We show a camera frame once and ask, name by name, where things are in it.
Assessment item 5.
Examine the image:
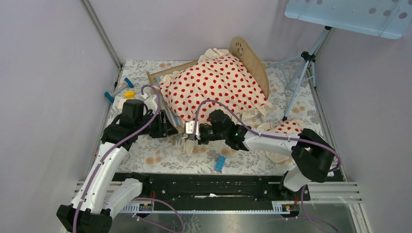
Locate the yellow toy block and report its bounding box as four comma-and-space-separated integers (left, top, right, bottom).
124, 91, 136, 99

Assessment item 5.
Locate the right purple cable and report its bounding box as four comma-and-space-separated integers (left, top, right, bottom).
193, 100, 343, 233

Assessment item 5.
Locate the purple cable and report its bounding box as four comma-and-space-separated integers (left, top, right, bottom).
72, 84, 186, 233
193, 100, 343, 233

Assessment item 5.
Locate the floral table mat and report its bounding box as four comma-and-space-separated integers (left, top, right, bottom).
116, 61, 327, 175

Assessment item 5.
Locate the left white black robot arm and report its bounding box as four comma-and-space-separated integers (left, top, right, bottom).
56, 100, 178, 233

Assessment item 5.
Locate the large strawberry print cushion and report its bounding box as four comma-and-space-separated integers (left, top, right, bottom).
159, 48, 274, 155

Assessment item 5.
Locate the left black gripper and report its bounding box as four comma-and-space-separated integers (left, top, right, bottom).
135, 109, 178, 138

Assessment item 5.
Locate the light blue perforated tray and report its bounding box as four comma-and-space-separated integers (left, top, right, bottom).
285, 0, 412, 39

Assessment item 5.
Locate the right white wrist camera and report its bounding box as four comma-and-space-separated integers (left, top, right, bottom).
184, 121, 200, 140

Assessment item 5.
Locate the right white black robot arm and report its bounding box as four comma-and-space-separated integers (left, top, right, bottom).
193, 110, 335, 200

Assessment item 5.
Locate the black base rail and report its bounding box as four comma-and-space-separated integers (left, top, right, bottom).
109, 172, 343, 213

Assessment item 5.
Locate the grey tripod stand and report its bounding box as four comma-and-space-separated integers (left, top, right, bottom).
265, 26, 332, 121

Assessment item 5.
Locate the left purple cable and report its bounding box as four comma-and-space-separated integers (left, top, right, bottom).
72, 84, 186, 233

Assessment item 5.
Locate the blue toy brick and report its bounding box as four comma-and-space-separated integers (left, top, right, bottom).
214, 156, 226, 172

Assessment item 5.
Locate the small strawberry print pillow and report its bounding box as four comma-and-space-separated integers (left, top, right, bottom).
257, 119, 307, 165

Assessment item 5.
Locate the wooden pet bed frame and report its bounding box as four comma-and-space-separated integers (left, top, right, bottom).
147, 37, 269, 134

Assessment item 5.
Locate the beige wooden toy block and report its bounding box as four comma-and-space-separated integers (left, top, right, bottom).
117, 99, 127, 110

